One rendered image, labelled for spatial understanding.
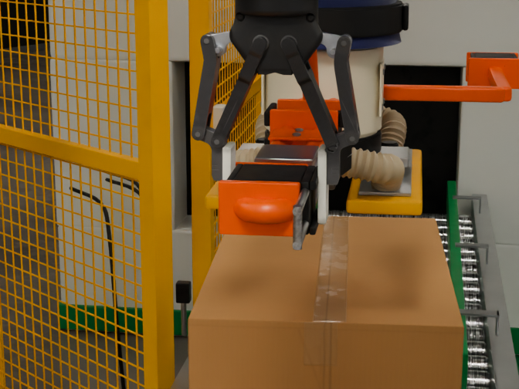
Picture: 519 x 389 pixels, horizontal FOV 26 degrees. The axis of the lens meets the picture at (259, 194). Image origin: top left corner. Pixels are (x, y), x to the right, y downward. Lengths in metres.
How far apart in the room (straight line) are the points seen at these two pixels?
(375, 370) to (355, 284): 0.19
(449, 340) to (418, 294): 0.14
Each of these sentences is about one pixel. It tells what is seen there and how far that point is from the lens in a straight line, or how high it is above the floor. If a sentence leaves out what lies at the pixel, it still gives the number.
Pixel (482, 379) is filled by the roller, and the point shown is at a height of 0.54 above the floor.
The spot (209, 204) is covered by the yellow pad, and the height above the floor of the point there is 1.14.
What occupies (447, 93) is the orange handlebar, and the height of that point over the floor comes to 1.27.
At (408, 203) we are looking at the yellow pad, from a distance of 1.49.
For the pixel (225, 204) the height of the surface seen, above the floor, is 1.27.
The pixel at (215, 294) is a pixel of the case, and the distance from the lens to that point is 1.75.
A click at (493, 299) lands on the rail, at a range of 2.87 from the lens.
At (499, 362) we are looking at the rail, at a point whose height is 0.60.
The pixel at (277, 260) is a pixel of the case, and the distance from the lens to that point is 1.92.
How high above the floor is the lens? 1.52
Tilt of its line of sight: 14 degrees down
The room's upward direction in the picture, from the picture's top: straight up
